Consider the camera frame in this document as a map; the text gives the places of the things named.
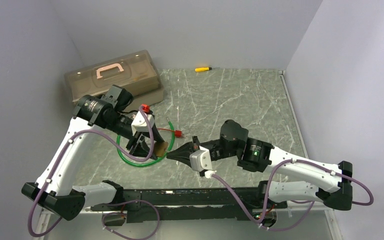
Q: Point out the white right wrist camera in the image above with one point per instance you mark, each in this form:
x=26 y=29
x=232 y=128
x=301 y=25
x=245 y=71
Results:
x=201 y=162

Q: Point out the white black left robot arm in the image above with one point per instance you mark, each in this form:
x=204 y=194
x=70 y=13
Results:
x=55 y=190

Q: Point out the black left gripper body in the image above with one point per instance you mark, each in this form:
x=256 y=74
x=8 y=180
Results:
x=134 y=139

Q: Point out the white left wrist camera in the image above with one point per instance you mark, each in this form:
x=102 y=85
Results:
x=141 y=124

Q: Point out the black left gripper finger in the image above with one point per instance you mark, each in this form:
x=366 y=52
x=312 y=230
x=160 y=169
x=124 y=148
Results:
x=156 y=137
x=139 y=149

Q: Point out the yellow handled screwdriver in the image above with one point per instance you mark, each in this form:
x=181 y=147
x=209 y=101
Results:
x=202 y=69

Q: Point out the red cable padlock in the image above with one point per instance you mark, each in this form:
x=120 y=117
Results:
x=177 y=133

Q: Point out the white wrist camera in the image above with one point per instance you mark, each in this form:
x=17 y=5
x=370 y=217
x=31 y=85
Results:
x=201 y=162
x=141 y=124

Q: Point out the green cable lock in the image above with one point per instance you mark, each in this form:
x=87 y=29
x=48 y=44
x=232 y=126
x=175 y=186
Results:
x=159 y=159

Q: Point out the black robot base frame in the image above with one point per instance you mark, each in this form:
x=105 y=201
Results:
x=176 y=204

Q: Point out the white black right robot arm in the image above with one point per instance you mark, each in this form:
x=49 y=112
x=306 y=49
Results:
x=317 y=182

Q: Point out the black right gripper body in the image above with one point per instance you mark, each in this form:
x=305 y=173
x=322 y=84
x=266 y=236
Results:
x=218 y=153

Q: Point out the brown translucent toolbox pink handle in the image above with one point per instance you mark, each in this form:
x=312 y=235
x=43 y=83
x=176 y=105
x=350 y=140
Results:
x=134 y=72

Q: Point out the brass padlock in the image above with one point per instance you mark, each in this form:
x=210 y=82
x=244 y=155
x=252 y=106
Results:
x=160 y=148

